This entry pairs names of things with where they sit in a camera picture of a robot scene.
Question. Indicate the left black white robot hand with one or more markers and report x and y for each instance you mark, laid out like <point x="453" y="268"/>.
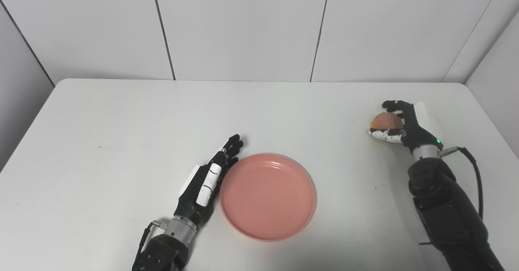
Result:
<point x="190" y="198"/>

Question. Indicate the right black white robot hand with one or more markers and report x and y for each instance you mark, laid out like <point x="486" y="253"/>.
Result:
<point x="417" y="129"/>

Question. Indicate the golden cream puff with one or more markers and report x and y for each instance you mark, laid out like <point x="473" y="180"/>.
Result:
<point x="387" y="121"/>

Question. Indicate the pink round plate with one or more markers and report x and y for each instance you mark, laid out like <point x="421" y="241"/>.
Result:
<point x="268" y="197"/>

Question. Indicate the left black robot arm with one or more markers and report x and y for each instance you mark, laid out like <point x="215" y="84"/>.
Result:
<point x="166" y="248"/>

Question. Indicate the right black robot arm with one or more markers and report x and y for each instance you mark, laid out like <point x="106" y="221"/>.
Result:
<point x="450" y="214"/>

